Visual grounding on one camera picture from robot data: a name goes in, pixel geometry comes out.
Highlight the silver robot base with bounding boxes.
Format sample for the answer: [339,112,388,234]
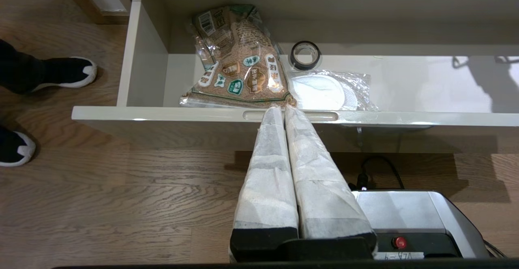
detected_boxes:
[351,190,491,259]

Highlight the black trouser leg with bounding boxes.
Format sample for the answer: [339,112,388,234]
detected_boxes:
[0,38,53,95]

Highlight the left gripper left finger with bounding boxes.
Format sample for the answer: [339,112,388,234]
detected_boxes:
[230,106,300,243]

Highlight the packaged white slippers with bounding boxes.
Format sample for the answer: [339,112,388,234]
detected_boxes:
[286,70,377,111]

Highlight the black base cable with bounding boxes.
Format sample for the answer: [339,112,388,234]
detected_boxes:
[357,156,406,190]

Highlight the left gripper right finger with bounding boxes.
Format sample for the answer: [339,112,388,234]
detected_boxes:
[285,106,377,243]

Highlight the black tape roll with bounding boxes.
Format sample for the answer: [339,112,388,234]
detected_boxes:
[289,41,322,71]

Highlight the white handwritten label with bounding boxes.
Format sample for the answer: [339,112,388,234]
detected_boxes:
[373,252,424,260]

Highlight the brown snack bag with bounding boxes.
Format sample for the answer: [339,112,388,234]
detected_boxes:
[180,4,298,109]

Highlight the white cabinet drawer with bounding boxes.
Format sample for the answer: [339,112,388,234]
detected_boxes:
[72,0,519,154]

